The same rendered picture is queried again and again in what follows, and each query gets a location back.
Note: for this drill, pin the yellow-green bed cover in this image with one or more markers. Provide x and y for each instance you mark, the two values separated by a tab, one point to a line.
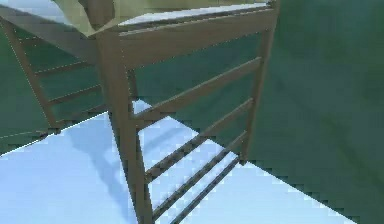
76	13

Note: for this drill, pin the brown wooden bed frame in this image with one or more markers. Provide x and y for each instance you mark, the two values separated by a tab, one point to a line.
116	86

